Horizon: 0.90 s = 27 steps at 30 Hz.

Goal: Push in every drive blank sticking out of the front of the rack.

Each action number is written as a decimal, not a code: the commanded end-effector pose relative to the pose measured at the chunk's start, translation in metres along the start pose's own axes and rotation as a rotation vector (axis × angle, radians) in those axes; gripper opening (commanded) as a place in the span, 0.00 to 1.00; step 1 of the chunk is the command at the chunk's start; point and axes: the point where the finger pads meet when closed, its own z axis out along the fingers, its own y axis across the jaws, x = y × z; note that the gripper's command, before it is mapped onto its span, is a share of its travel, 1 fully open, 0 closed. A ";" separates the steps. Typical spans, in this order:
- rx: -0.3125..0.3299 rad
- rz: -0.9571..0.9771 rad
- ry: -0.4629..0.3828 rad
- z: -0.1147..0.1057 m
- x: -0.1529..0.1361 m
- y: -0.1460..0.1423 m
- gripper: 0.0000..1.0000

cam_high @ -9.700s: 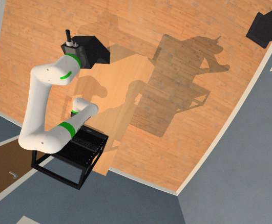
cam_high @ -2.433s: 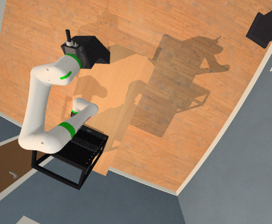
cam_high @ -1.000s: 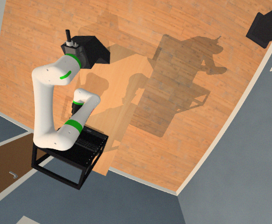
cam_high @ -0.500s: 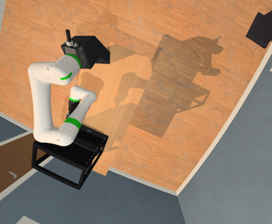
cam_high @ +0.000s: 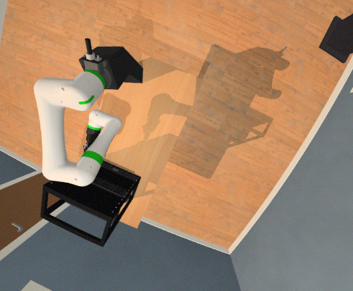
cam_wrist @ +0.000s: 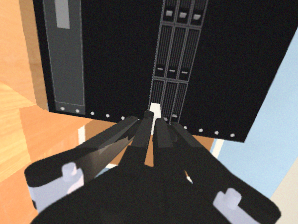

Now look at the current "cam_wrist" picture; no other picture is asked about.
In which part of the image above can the black server rack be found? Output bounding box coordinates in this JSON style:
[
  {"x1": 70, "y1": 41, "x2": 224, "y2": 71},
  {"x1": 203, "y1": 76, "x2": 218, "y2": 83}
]
[{"x1": 33, "y1": 0, "x2": 298, "y2": 143}]

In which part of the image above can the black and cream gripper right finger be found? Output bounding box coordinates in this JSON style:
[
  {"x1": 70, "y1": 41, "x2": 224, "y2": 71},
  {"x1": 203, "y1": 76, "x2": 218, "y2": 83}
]
[{"x1": 152, "y1": 104, "x2": 282, "y2": 224}]

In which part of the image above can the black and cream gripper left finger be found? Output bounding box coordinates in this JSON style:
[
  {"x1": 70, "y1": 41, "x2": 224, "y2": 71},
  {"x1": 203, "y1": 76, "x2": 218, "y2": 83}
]
[{"x1": 24, "y1": 103, "x2": 156, "y2": 224}]

